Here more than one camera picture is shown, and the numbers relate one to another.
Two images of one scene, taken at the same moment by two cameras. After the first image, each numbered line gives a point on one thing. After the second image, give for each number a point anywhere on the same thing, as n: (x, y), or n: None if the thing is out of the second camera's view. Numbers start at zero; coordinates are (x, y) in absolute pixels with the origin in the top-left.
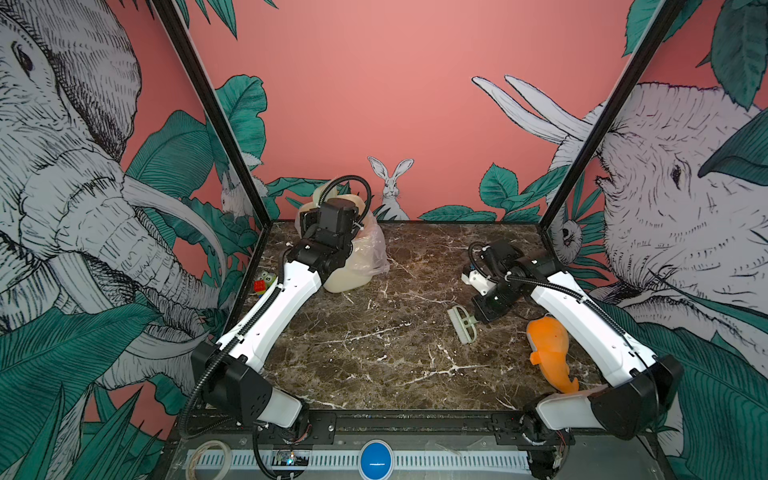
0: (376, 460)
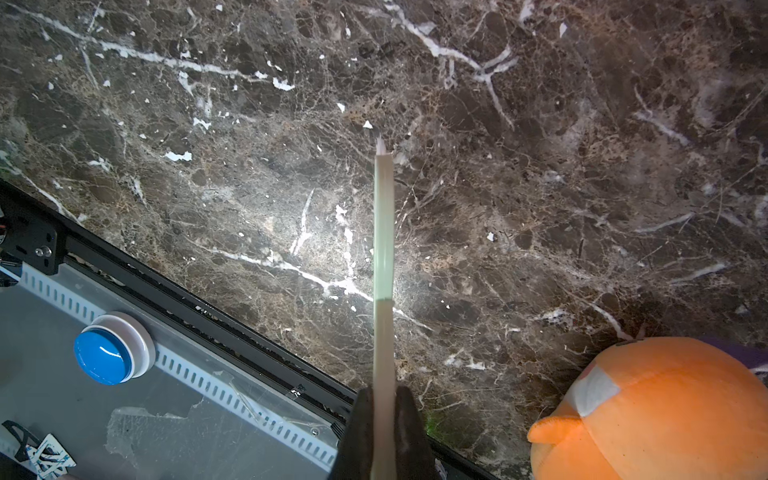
0: (114, 349)
